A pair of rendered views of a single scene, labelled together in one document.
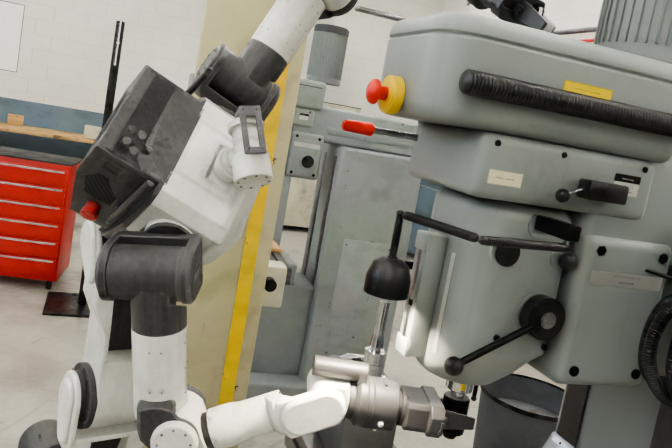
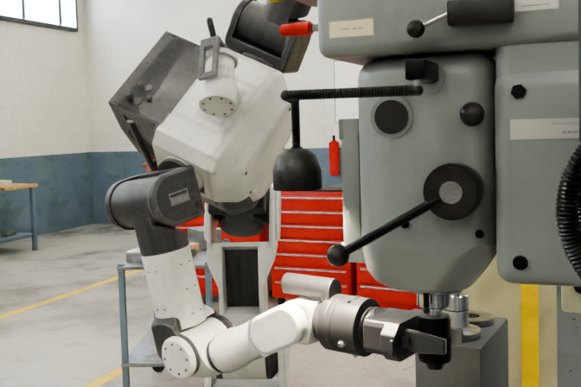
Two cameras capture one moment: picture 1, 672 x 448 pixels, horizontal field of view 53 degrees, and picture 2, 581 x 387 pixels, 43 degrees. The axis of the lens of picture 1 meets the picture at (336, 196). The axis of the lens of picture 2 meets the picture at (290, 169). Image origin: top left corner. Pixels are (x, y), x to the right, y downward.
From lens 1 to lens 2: 0.87 m
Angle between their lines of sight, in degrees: 42
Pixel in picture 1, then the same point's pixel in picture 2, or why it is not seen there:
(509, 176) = (355, 24)
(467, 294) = (365, 175)
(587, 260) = (501, 108)
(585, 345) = (531, 225)
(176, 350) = (169, 269)
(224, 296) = (507, 295)
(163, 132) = (169, 82)
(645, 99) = not seen: outside the picture
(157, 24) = not seen: hidden behind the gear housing
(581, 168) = not seen: outside the picture
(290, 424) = (256, 340)
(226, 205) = (218, 136)
